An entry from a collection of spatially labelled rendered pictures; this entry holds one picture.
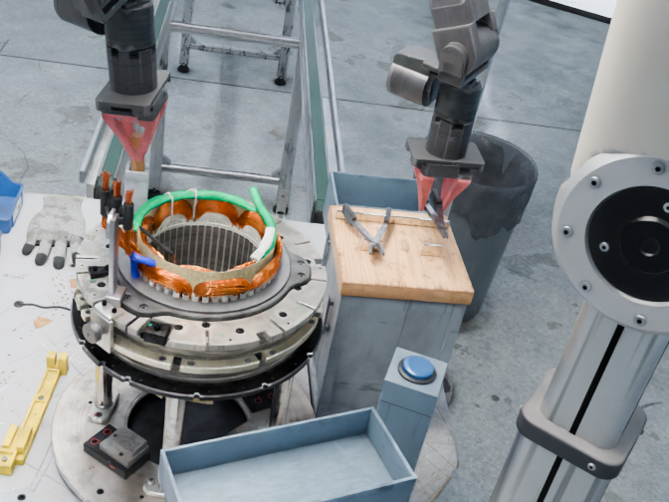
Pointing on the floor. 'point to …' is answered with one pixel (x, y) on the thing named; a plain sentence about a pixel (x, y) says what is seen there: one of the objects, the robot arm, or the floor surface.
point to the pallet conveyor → (302, 94)
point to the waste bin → (475, 251)
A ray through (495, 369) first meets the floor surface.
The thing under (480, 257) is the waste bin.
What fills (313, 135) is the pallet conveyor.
